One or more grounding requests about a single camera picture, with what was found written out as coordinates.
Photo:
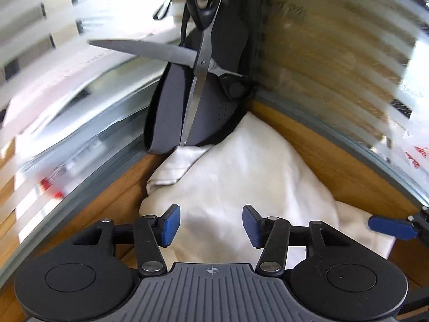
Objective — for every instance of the black handled steel scissors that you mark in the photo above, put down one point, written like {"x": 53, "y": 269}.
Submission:
{"x": 199, "y": 60}

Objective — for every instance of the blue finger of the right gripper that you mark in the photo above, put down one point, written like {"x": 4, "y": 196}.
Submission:
{"x": 397, "y": 228}

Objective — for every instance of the folded white shirt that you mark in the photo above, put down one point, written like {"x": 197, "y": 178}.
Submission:
{"x": 255, "y": 166}

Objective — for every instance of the dark grey desk object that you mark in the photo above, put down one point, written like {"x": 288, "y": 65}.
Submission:
{"x": 202, "y": 102}

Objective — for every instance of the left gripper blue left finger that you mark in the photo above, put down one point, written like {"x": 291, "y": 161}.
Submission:
{"x": 152, "y": 233}

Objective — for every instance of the frosted glass desk partition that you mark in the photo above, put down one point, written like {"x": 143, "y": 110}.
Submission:
{"x": 305, "y": 109}

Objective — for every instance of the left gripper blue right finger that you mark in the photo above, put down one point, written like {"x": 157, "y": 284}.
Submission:
{"x": 272, "y": 235}

